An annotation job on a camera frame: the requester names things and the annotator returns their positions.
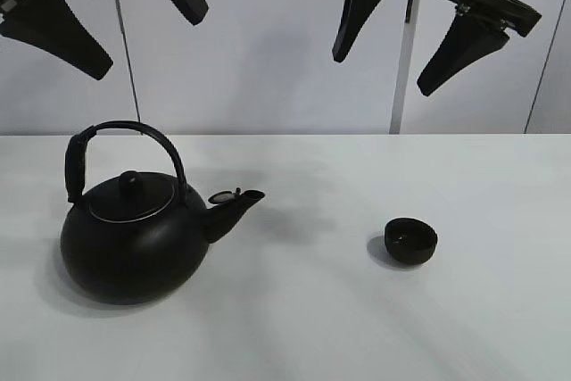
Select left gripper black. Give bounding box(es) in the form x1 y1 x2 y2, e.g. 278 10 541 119
1 0 113 80

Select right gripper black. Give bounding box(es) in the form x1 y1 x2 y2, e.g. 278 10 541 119
332 0 542 96

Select small black teacup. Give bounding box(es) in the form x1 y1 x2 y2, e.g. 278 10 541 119
384 218 438 266

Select black round teapot kettle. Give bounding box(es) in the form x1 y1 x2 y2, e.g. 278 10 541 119
60 120 265 305

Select white vertical panel post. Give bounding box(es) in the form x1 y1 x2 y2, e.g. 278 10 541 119
389 0 420 135

